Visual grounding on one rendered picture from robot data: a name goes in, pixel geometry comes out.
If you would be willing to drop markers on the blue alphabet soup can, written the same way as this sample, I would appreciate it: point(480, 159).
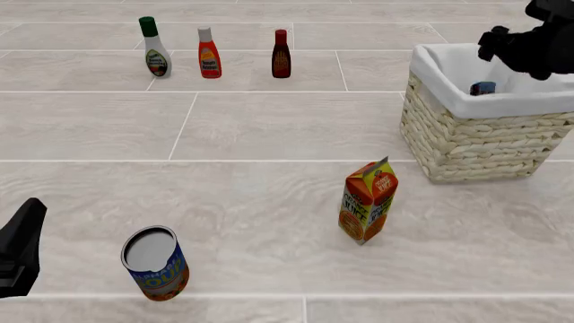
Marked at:
point(154, 266)

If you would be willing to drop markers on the orange juice carton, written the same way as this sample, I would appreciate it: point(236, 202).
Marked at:
point(367, 205)

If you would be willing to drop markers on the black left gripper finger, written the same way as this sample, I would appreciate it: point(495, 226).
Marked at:
point(26, 228)

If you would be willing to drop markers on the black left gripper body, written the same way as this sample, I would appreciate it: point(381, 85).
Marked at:
point(15, 281)

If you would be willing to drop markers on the small chocolate pudding box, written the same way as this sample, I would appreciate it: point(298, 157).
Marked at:
point(483, 88)

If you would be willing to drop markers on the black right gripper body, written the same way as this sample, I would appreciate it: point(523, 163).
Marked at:
point(492, 43)

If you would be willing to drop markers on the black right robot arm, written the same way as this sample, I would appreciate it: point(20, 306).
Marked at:
point(545, 47)

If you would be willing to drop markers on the dark red-capped sauce bottle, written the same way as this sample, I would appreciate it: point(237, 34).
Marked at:
point(281, 57)

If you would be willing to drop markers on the white green-capped dressing bottle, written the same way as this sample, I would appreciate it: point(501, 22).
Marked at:
point(157, 54)

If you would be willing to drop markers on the wicker basket with white lining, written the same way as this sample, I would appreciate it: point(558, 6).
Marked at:
point(484, 141)

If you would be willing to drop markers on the red white-capped ketchup bottle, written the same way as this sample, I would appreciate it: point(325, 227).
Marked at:
point(209, 57)

